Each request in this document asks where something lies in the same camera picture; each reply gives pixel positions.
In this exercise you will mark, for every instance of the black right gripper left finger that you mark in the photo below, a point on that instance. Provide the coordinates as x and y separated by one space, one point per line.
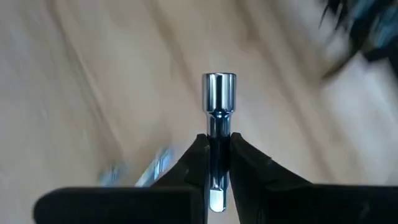
140 202

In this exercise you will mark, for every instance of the black aluminium table frame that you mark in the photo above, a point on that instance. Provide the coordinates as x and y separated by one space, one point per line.
373 31

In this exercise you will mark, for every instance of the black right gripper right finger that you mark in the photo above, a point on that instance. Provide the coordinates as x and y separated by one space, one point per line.
280 199

